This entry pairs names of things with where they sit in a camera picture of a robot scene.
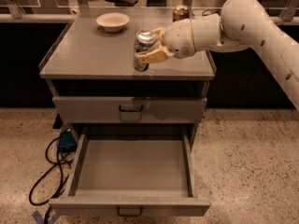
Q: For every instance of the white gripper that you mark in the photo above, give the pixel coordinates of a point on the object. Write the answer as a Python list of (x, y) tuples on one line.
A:
[(178, 38)]

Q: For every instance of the silver blue redbull can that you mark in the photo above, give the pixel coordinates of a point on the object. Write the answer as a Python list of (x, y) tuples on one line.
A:
[(144, 40)]

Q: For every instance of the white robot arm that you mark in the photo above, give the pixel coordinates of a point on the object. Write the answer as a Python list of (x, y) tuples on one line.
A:
[(241, 24)]

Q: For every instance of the gold soda can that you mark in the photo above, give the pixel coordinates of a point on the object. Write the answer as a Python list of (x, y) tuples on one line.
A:
[(180, 12)]

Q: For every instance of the grey drawer cabinet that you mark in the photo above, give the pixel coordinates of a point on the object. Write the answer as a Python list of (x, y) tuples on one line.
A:
[(92, 62)]

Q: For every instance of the closed grey upper drawer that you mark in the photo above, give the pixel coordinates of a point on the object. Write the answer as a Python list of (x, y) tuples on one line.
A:
[(84, 109)]

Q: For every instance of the open grey middle drawer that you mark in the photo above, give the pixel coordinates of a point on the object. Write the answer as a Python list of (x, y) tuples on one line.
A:
[(132, 177)]

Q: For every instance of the white paper bowl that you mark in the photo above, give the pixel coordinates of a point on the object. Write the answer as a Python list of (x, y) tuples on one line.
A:
[(113, 22)]

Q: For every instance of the blue power box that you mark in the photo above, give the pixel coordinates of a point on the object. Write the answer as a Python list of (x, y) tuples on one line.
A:
[(66, 142)]

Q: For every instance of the blue floor tape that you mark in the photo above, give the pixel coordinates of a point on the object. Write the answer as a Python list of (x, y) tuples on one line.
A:
[(39, 219)]

